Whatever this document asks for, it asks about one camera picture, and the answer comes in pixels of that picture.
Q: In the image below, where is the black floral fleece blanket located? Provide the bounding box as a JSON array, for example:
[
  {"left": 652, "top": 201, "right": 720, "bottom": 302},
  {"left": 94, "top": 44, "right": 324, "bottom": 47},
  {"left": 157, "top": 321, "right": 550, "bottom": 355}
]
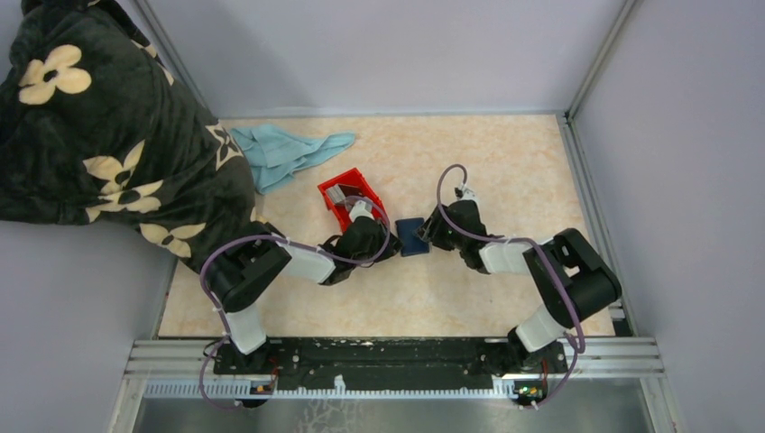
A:
[{"left": 1, "top": 1, "right": 257, "bottom": 271}]

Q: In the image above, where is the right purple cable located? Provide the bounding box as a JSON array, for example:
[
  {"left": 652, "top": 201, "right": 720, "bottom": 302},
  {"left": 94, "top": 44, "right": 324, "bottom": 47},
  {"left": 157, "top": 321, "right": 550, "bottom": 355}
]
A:
[{"left": 435, "top": 164, "right": 587, "bottom": 408}]

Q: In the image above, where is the cards stack in bin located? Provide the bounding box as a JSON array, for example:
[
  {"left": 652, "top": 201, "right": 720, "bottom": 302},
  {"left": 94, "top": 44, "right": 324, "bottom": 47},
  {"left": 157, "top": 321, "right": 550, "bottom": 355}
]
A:
[{"left": 326, "top": 184, "right": 355, "bottom": 206}]

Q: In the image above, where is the navy leather card holder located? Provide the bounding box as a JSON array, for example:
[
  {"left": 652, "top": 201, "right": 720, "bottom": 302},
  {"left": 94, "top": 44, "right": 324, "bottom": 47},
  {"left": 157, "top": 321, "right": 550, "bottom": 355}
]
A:
[{"left": 395, "top": 217, "right": 430, "bottom": 257}]

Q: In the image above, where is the red plastic bin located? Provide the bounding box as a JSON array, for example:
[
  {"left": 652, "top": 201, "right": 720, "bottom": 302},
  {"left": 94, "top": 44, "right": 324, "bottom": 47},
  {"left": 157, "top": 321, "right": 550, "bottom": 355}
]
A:
[{"left": 318, "top": 168, "right": 385, "bottom": 233}]

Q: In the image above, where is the purple cable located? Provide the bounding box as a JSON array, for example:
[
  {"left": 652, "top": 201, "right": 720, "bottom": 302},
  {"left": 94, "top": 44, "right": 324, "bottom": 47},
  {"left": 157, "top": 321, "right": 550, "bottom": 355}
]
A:
[
  {"left": 198, "top": 196, "right": 392, "bottom": 412},
  {"left": 435, "top": 164, "right": 587, "bottom": 408}
]

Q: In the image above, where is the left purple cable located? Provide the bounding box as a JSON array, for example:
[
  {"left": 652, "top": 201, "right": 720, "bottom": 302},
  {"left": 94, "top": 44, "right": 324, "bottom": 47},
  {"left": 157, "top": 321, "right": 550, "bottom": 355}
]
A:
[{"left": 198, "top": 196, "right": 392, "bottom": 412}]

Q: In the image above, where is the light blue cloth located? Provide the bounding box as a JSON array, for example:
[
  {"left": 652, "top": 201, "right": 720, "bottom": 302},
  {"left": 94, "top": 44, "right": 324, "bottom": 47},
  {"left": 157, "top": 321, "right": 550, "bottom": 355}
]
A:
[{"left": 229, "top": 124, "right": 356, "bottom": 195}]

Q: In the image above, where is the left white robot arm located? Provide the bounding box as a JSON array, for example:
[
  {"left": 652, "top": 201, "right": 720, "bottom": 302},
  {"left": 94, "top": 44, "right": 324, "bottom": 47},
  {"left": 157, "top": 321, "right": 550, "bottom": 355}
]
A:
[{"left": 199, "top": 216, "right": 403, "bottom": 373}]

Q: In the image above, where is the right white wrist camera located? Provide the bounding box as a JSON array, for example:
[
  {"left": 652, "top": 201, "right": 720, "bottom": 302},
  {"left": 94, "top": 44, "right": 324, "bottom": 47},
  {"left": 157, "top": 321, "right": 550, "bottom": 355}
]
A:
[{"left": 455, "top": 186, "right": 477, "bottom": 202}]

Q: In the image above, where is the aluminium frame post left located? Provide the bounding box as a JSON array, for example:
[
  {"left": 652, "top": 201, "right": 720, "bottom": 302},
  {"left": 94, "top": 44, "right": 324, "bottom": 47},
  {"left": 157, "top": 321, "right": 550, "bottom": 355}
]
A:
[{"left": 133, "top": 0, "right": 215, "bottom": 113}]

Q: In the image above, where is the aluminium frame post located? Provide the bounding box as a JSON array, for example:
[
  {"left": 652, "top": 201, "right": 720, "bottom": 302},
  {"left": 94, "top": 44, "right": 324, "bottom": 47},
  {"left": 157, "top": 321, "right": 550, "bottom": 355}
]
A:
[
  {"left": 566, "top": 0, "right": 643, "bottom": 124},
  {"left": 133, "top": 0, "right": 215, "bottom": 113}
]

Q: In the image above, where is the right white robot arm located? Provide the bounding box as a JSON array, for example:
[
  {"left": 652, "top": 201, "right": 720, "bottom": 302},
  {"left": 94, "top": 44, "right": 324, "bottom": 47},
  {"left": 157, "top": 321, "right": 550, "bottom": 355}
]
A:
[{"left": 415, "top": 199, "right": 622, "bottom": 372}]

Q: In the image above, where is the aluminium frame post right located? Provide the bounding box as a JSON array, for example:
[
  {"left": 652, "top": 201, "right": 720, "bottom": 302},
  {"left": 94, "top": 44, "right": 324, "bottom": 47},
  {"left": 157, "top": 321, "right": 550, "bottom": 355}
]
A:
[{"left": 566, "top": 0, "right": 643, "bottom": 124}]

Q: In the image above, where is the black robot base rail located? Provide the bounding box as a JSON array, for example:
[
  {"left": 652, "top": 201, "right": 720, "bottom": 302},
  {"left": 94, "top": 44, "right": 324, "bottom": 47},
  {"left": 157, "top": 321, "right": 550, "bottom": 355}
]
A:
[{"left": 211, "top": 337, "right": 568, "bottom": 405}]

